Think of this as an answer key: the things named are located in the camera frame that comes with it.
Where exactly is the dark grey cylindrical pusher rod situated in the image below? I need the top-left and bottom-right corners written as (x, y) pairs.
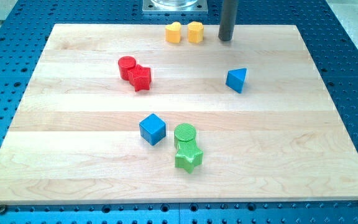
top-left (218, 0), bottom-right (239, 41)

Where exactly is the blue triangle block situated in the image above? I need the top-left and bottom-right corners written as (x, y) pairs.
top-left (226, 68), bottom-right (247, 93)

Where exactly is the yellow hexagon block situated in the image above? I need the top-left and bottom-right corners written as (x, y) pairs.
top-left (187, 21), bottom-right (204, 44)

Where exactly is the yellow heart block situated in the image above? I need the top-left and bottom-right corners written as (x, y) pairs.
top-left (165, 22), bottom-right (181, 44)

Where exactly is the red star block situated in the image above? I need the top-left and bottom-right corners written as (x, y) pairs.
top-left (128, 65), bottom-right (152, 92)

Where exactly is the red cylinder block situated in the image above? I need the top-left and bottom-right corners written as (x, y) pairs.
top-left (117, 56), bottom-right (137, 81)

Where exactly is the green cylinder block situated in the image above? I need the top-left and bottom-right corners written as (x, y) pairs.
top-left (174, 123), bottom-right (196, 148)

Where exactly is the blue cube block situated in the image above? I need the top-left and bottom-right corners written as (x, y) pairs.
top-left (139, 113), bottom-right (166, 146)

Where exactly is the light wooden board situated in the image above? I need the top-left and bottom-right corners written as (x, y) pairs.
top-left (0, 24), bottom-right (358, 205)

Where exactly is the green star block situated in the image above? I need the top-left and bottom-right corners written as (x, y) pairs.
top-left (175, 139), bottom-right (203, 174)

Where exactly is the blue perforated metal table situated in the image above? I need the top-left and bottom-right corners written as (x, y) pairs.
top-left (0, 1), bottom-right (358, 223)

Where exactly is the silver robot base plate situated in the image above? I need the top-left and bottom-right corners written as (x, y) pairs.
top-left (142, 0), bottom-right (208, 14)

